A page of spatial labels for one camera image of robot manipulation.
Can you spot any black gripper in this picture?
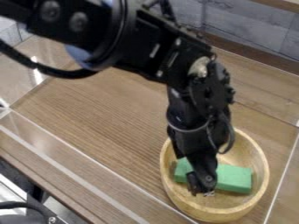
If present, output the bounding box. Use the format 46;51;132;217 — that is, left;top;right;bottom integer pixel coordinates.
165;64;235;196

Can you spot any green rectangular block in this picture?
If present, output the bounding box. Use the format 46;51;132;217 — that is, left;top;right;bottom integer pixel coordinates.
172;157;252;194

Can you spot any round wooden bowl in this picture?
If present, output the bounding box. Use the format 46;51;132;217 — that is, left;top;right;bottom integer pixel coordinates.
160;129;269;223

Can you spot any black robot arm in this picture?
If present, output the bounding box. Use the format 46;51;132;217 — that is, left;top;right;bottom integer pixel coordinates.
0;0;235;194

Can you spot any clear acrylic enclosure wall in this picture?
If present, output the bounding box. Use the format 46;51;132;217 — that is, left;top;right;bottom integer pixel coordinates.
0;5;299;224

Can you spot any black metal frame bracket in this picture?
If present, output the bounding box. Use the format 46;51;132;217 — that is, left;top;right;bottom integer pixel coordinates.
25;185;70;224

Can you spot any black cable at corner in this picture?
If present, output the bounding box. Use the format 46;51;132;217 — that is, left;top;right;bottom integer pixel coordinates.
0;200;37;224

